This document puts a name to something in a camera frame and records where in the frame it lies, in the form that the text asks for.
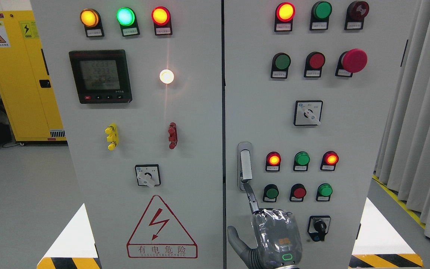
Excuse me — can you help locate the red lit lamp middle left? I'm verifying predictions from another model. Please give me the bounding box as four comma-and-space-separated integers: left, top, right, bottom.
265, 151, 281, 172

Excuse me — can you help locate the red triangle electric warning sticker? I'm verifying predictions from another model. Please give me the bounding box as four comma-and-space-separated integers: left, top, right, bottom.
127, 195, 198, 259

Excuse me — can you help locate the black digital power meter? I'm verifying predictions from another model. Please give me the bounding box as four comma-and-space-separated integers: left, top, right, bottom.
69, 49, 133, 104

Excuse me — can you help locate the green lamp right top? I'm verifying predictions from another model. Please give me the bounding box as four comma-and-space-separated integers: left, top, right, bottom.
309, 1, 332, 31

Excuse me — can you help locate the grey pleated curtain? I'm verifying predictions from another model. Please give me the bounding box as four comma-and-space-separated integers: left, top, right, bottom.
376, 0, 430, 239

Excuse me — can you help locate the red lit lamp right top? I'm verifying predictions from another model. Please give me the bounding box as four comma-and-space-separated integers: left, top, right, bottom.
274, 2, 296, 32

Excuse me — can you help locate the red indicator lamp top left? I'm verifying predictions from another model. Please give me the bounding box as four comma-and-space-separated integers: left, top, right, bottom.
152, 6, 173, 36

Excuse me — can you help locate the red push button lower middle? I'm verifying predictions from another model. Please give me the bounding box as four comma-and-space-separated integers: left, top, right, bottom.
289, 183, 307, 202

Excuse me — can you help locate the silver handle lock housing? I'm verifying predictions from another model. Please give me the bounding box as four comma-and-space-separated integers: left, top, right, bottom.
237, 142, 253, 191

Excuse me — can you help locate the red terminal connector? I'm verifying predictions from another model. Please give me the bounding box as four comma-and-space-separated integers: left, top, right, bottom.
168, 122, 178, 149

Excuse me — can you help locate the green lamp middle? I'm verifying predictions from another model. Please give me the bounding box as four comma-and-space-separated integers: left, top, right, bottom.
293, 151, 311, 171

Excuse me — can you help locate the right door upper selector switch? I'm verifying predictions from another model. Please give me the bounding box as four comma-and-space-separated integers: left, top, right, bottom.
293, 100, 323, 126

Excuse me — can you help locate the red lit lamp middle right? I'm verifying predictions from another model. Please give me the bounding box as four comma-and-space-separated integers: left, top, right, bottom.
320, 151, 339, 171

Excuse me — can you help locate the grey robotic hand plastic-wrapped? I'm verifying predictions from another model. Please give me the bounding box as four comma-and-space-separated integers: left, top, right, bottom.
227, 181, 302, 269

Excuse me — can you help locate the yellow indicator lamp top left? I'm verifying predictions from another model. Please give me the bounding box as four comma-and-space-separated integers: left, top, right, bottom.
80, 8, 105, 37

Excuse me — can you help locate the green push button lower left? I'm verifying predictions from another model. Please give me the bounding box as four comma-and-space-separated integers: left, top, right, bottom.
262, 184, 279, 202

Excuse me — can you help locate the grey electrical control cabinet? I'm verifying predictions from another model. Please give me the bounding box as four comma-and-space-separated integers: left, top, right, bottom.
31, 0, 420, 269

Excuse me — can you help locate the green push button lower right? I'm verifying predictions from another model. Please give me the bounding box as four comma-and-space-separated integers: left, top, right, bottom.
316, 183, 333, 202

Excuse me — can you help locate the yellow terminal connector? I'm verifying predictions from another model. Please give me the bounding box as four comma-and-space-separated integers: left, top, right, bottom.
105, 123, 119, 151

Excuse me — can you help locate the dark red buzzer lamp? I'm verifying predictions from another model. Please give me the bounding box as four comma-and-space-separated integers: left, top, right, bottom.
344, 1, 369, 30

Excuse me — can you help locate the silver door handle lever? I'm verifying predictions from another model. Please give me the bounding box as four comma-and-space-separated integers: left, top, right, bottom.
240, 149, 252, 183

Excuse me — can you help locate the red push button upper row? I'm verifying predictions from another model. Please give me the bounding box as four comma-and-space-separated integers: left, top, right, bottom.
303, 52, 325, 78

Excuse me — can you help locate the black key selector switch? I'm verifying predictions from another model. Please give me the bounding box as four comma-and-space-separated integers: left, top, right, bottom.
307, 216, 331, 242

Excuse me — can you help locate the green indicator lamp top left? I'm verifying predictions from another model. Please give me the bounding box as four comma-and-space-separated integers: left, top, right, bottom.
116, 7, 140, 36

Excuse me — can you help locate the red mushroom emergency stop button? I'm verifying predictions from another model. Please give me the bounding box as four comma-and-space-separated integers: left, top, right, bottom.
335, 48, 368, 78

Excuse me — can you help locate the white lit indicator lamp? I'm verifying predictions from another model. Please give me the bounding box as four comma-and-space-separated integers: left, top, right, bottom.
159, 69, 174, 84

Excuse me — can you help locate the yellow safety storage cabinet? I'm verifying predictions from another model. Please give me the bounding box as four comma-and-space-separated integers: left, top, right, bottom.
0, 10, 66, 142

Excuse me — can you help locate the red lit lamp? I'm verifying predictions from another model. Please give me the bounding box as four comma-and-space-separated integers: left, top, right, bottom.
265, 151, 281, 172
274, 2, 296, 32
320, 151, 339, 171

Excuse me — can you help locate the green push button upper row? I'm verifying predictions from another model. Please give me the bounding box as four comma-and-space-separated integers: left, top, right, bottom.
270, 53, 291, 79

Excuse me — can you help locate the left door rotary selector switch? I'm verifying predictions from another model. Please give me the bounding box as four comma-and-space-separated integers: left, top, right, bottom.
135, 164, 161, 188

